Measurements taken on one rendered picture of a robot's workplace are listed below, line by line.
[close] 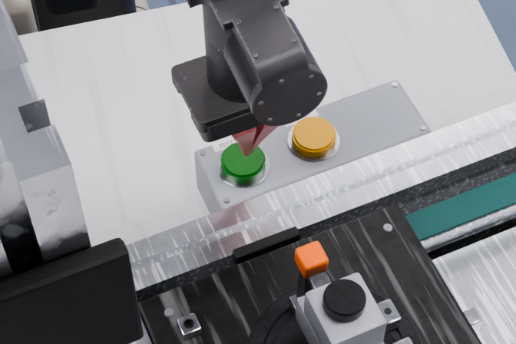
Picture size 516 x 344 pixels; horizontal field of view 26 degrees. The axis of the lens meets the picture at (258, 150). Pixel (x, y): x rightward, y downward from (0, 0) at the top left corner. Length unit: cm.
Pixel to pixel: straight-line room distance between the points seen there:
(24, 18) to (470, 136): 60
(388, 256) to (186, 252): 17
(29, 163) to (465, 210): 87
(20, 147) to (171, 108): 101
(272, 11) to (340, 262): 26
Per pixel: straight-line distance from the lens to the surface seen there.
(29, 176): 16
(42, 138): 16
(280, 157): 101
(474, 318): 94
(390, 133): 103
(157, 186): 112
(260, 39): 76
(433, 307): 93
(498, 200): 102
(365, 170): 101
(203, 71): 90
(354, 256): 95
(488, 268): 102
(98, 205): 111
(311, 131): 101
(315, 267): 82
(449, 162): 102
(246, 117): 88
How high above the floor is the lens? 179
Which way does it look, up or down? 55 degrees down
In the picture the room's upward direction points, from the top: straight up
